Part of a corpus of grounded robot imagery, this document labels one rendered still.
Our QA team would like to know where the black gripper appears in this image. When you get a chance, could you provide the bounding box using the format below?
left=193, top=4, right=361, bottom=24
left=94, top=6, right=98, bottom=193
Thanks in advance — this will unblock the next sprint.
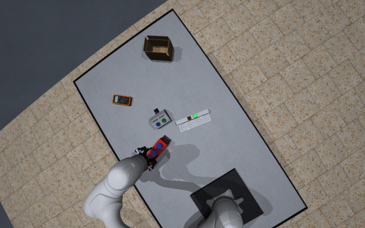
left=135, top=146, right=158, bottom=171

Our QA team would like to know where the small open brown cardboard box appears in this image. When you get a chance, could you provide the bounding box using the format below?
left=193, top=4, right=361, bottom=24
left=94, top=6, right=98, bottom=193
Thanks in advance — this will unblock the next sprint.
left=143, top=35, right=173, bottom=61

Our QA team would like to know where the orange digital multimeter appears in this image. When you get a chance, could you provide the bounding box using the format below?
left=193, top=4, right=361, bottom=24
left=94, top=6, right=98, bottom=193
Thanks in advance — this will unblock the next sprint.
left=112, top=95, right=132, bottom=106

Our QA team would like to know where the grey key housing with blue and green buttons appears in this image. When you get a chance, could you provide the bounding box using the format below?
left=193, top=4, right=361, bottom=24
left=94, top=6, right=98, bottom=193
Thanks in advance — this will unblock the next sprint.
left=150, top=108, right=172, bottom=129

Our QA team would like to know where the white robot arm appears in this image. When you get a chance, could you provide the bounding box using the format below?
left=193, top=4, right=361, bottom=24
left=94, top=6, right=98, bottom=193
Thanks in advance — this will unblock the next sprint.
left=84, top=154, right=244, bottom=228

